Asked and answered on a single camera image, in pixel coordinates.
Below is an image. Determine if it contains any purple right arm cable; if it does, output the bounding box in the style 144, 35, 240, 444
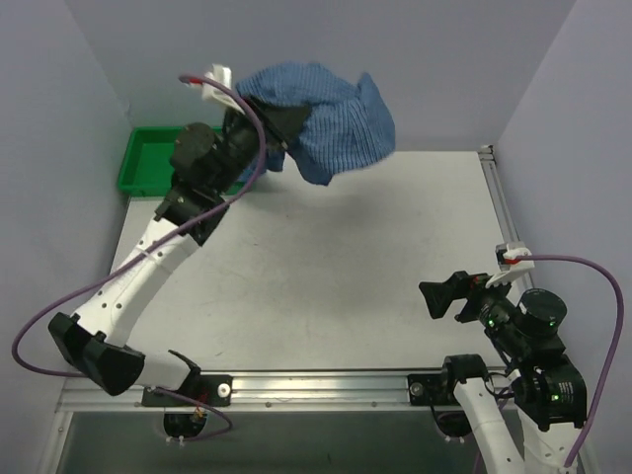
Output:
517, 253, 625, 468

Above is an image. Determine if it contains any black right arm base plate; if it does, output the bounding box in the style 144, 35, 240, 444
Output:
407, 369, 458, 408

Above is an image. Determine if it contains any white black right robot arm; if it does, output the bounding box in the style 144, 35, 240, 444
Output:
419, 272, 588, 473

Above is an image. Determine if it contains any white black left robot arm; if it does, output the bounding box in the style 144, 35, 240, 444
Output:
48, 97, 311, 406

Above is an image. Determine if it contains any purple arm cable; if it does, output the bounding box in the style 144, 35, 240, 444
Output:
11, 73, 269, 379
517, 253, 625, 468

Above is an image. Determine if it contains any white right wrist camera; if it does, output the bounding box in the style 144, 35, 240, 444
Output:
485, 241, 535, 288

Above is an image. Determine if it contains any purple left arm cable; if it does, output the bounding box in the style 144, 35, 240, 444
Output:
11, 73, 269, 379

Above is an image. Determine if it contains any green plastic tray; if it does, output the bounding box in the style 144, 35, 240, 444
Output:
116, 125, 248, 198

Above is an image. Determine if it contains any blue checked long sleeve shirt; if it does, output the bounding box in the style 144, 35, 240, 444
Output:
236, 61, 396, 186

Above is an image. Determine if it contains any aluminium right side rail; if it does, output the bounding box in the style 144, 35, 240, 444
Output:
478, 143, 537, 290

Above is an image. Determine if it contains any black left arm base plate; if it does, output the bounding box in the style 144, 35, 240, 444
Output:
141, 373, 234, 409

